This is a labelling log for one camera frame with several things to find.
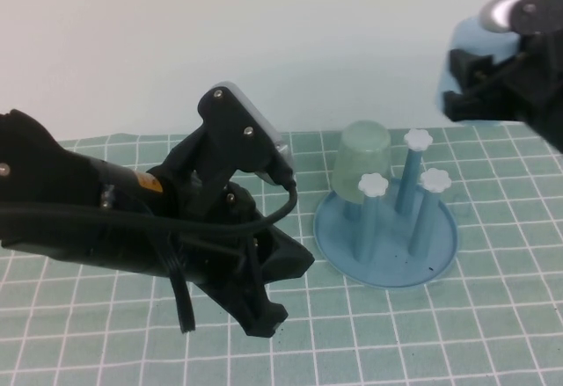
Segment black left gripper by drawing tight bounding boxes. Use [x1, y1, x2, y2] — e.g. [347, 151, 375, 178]
[175, 178, 317, 339]

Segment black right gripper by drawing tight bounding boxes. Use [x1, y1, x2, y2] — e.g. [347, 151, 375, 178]
[441, 29, 563, 157]

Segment light blue plastic cup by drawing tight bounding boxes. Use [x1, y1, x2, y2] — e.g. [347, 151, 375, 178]
[437, 13, 527, 121]

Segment blue cup stand white caps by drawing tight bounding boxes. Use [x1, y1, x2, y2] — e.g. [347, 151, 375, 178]
[312, 128, 459, 291]

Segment translucent green plastic cup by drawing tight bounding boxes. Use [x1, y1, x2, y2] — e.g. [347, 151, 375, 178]
[330, 120, 392, 205]

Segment green white-checked tablecloth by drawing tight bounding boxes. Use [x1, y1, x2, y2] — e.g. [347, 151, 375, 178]
[0, 121, 563, 386]

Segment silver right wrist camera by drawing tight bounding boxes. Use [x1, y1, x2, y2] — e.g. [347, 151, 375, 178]
[479, 0, 563, 34]

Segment black right camera bracket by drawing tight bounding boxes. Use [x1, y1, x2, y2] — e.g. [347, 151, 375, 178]
[512, 0, 563, 38]

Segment black camera bracket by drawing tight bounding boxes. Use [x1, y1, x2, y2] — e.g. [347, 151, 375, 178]
[149, 89, 282, 211]
[512, 0, 563, 38]

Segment black flat ribbon cable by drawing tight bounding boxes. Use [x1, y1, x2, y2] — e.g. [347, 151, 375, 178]
[162, 227, 198, 334]

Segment black left camera bracket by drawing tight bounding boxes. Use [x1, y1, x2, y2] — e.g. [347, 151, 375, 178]
[149, 89, 282, 211]

